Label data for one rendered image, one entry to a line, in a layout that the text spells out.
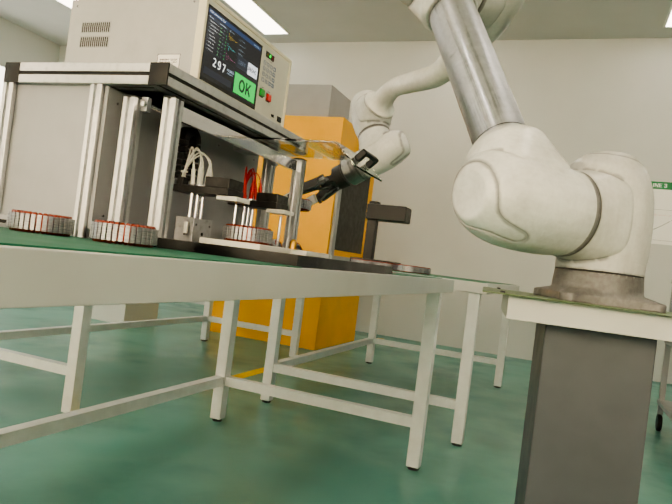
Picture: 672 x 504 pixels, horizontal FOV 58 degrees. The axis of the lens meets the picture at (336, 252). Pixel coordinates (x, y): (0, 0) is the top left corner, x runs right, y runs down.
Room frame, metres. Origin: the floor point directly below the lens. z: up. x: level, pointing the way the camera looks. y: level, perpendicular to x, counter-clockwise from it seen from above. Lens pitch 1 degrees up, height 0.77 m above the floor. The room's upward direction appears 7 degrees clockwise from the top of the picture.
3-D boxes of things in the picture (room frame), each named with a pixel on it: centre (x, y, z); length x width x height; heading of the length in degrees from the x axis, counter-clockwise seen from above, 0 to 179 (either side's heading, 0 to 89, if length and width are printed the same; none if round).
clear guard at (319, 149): (1.67, 0.09, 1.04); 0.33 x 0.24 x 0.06; 69
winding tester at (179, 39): (1.60, 0.45, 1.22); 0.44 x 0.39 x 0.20; 159
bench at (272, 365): (3.76, -0.51, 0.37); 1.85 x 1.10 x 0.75; 159
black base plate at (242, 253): (1.48, 0.17, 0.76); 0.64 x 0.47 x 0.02; 159
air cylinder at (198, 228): (1.41, 0.34, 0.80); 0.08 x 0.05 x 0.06; 159
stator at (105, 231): (1.05, 0.37, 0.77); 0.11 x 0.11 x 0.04
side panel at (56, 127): (1.32, 0.65, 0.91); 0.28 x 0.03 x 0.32; 69
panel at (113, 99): (1.57, 0.39, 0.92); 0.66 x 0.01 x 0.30; 159
